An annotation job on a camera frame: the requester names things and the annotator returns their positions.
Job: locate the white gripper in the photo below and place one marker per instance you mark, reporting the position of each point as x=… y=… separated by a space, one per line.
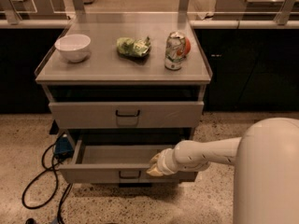
x=163 y=163

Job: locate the grey drawer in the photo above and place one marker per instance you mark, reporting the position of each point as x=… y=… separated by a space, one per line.
x=111 y=115
x=101 y=164

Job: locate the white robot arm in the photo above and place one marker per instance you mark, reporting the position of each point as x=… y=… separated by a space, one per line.
x=266 y=162

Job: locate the grey top drawer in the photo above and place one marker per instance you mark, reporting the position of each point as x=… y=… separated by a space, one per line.
x=111 y=115

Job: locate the grey drawer cabinet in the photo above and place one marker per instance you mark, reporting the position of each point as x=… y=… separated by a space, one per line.
x=108 y=76

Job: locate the blue power box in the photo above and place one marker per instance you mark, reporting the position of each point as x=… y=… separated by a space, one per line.
x=62 y=148

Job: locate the green crumpled chip bag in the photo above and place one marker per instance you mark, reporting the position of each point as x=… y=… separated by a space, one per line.
x=131 y=47

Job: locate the orange fruit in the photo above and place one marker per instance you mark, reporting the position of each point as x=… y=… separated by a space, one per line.
x=187 y=46

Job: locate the white bowl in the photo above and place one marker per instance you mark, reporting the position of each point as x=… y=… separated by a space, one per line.
x=74 y=48

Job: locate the grey background counter right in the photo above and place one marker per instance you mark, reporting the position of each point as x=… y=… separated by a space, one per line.
x=246 y=10

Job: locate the grey background table left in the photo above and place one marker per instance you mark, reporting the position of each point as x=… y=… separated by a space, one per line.
x=40 y=9

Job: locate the white horizontal rail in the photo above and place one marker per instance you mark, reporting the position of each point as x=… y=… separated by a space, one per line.
x=194 y=24

